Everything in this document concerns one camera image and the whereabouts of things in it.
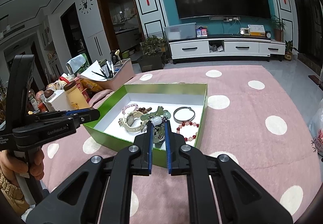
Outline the white red plastic bag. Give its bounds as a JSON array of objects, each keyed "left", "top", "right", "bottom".
[{"left": 308, "top": 99, "right": 323, "bottom": 156}]

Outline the cream white watch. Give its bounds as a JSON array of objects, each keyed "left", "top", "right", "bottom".
[{"left": 118, "top": 111, "right": 148, "bottom": 133}]

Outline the small alarm clock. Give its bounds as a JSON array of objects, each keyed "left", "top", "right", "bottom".
[{"left": 265, "top": 30, "right": 272, "bottom": 39}]

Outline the potted plant floor right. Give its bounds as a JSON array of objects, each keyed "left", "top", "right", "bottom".
[{"left": 284, "top": 40, "right": 298, "bottom": 61}]

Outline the white TV cabinet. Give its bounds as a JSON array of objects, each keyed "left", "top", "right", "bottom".
[{"left": 169, "top": 37, "right": 285, "bottom": 63}]

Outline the red pink bead bracelet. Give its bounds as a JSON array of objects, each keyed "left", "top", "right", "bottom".
[{"left": 176, "top": 121, "right": 200, "bottom": 142}]

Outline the wall clock with antlers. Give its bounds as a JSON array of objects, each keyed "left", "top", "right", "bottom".
[{"left": 79, "top": 0, "right": 94, "bottom": 15}]

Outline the grey metal bangle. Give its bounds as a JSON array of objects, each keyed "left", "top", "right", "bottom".
[{"left": 173, "top": 107, "right": 195, "bottom": 124}]

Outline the potted plant on cabinet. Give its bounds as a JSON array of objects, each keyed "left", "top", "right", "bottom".
[{"left": 271, "top": 15, "right": 286, "bottom": 42}]

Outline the yellow bear bottle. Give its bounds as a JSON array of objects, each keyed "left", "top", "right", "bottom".
[{"left": 64, "top": 80, "right": 89, "bottom": 110}]

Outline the dark planter with plants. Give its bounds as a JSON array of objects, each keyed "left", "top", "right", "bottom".
[{"left": 137, "top": 35, "right": 166, "bottom": 73}]

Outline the green jade charm pendant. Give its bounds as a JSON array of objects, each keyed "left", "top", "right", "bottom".
[{"left": 141, "top": 106, "right": 171, "bottom": 144}]

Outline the purple bead bracelet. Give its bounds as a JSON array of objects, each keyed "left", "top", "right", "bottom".
[{"left": 122, "top": 103, "right": 140, "bottom": 115}]

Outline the yellow white box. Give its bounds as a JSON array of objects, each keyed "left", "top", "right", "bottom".
[{"left": 240, "top": 24, "right": 265, "bottom": 37}]

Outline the person's left hand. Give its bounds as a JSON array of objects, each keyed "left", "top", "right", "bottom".
[{"left": 1, "top": 149, "right": 44, "bottom": 186}]

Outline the clear plastic storage box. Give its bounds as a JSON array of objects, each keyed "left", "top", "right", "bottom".
[{"left": 165, "top": 22, "right": 196, "bottom": 41}]

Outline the green cardboard box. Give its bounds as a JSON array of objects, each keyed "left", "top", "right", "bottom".
[{"left": 85, "top": 83, "right": 208, "bottom": 167}]

